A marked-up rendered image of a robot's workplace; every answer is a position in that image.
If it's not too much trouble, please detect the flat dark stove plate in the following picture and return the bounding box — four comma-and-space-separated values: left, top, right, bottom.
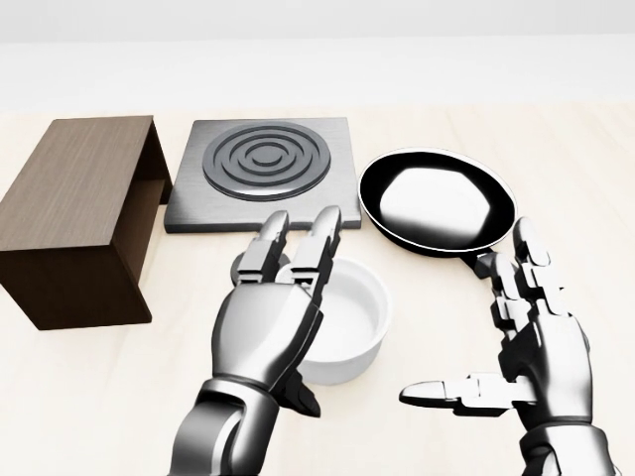
163, 117, 363, 234

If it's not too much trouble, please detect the brown wooden cabinet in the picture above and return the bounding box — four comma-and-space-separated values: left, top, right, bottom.
0, 115, 174, 331

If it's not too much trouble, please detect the white bowl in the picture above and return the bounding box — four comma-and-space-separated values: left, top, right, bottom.
275, 257, 393, 387

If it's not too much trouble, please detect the black frying pan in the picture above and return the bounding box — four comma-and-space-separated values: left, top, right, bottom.
358, 146, 518, 283

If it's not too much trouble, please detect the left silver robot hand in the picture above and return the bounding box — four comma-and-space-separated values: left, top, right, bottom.
209, 205, 343, 417

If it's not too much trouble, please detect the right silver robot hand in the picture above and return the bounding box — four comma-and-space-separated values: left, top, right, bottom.
399, 215, 592, 440

